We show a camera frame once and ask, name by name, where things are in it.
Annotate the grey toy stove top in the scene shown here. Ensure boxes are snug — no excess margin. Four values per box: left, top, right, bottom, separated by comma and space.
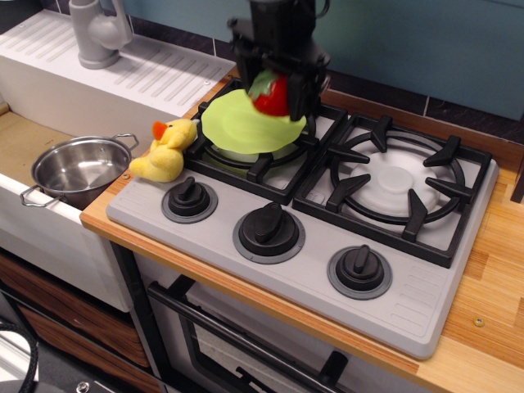
105, 112, 500, 361

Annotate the green plastic plate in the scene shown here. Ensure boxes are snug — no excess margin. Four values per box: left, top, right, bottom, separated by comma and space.
201, 89, 307, 154

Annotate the black stove knob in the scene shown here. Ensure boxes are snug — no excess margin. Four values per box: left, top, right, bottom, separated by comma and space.
233, 202, 305, 264
161, 176, 219, 224
327, 245, 393, 300

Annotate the red toy strawberry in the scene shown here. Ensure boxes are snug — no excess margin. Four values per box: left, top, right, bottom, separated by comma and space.
248, 70, 289, 117

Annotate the stainless steel pot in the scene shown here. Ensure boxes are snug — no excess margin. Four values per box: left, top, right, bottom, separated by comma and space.
20, 133, 139, 210

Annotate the black oven door handle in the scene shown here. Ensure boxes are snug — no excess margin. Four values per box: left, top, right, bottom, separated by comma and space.
147, 282, 347, 392

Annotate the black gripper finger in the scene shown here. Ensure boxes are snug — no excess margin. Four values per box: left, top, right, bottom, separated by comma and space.
287, 72, 323, 121
235, 51, 262, 92

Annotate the white toy sink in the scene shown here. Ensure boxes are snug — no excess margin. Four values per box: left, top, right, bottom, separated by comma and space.
1, 10, 233, 312

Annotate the black right burner grate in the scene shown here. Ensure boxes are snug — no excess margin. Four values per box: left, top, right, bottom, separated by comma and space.
293, 115, 496, 268

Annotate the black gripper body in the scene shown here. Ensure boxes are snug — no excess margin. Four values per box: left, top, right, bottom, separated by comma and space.
227, 1, 330, 79

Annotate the black braided cable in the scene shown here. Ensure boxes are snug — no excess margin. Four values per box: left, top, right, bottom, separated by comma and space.
0, 323, 39, 393

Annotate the grey toy faucet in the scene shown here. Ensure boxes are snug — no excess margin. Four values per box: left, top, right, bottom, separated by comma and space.
69, 0, 133, 70

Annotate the black left burner grate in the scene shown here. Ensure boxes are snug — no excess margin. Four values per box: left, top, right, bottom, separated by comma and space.
184, 102, 348, 205

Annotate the black burner grate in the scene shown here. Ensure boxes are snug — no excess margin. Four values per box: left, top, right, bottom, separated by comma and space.
184, 102, 348, 205
293, 115, 496, 268

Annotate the black left stove knob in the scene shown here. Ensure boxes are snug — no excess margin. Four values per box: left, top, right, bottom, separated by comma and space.
161, 176, 219, 224

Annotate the black right stove knob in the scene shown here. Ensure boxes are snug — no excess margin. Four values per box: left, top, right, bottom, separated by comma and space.
327, 245, 393, 300

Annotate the wood grain drawer front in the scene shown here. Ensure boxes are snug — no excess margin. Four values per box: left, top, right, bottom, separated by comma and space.
1, 250, 161, 392

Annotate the teal cabinet door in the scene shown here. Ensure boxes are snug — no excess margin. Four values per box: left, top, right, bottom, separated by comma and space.
122, 0, 524, 121

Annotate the yellow stuffed duck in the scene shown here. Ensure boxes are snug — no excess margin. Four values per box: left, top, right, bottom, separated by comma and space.
129, 119, 197, 183

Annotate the black middle stove knob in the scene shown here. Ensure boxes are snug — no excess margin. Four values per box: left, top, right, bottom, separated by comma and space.
233, 202, 305, 264

